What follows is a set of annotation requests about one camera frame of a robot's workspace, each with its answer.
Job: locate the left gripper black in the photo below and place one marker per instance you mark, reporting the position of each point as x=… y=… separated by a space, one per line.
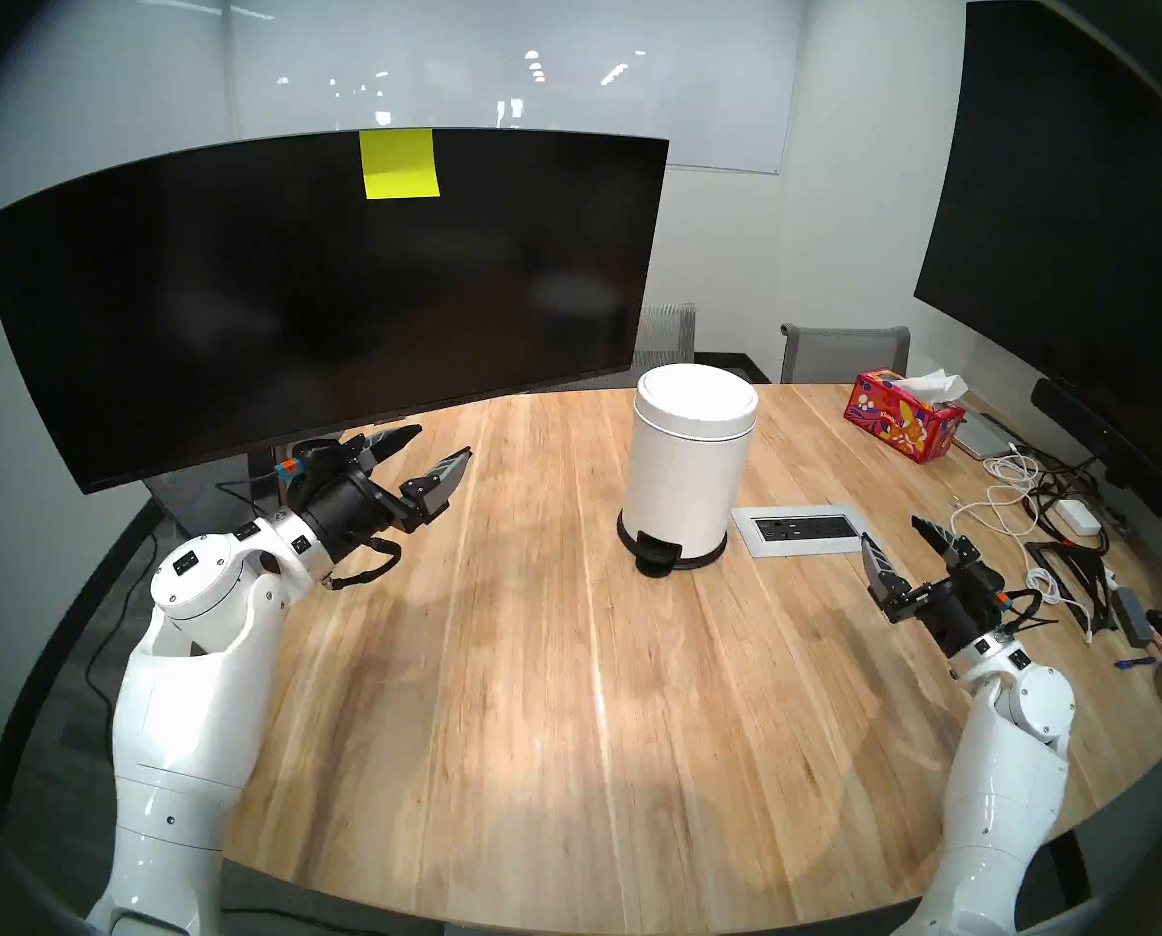
x=352 y=510

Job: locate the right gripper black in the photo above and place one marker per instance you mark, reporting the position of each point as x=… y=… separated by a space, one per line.
x=956 y=607

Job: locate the white pedal trash can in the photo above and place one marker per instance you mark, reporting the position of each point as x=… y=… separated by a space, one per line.
x=683 y=466

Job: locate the yellow sticky note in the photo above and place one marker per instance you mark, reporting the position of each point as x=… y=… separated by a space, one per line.
x=401 y=164

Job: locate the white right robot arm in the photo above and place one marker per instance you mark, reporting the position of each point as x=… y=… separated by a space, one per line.
x=1005 y=778

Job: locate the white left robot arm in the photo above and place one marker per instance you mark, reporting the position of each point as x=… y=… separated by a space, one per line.
x=191 y=690

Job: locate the curved black computer monitor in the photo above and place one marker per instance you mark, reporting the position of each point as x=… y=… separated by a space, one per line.
x=250 y=300

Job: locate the silver table outlet panel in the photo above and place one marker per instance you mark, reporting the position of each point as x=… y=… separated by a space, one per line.
x=800 y=529

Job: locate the silver laptop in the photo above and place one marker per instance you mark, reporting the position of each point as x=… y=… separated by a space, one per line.
x=981 y=437

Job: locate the red patterned tissue box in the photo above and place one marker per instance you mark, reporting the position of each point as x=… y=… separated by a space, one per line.
x=898 y=417

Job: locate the black folding laptop stand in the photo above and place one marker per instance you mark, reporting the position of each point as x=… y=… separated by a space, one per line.
x=1078 y=578

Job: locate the white power adapter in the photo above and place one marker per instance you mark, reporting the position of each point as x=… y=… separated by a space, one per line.
x=1078 y=515

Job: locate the grey adapter block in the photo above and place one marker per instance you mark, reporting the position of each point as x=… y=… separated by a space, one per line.
x=1132 y=614

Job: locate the black video sound bar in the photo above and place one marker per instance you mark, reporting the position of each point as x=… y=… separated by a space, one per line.
x=1107 y=447

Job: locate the blue pen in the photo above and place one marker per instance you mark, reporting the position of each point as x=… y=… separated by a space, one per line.
x=1135 y=662

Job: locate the white glass whiteboard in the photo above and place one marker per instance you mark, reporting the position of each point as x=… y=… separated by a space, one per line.
x=542 y=66

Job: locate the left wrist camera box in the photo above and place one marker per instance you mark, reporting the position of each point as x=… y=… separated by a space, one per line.
x=308 y=456

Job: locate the large black wall television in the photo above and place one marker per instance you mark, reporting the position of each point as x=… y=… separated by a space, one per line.
x=1059 y=213

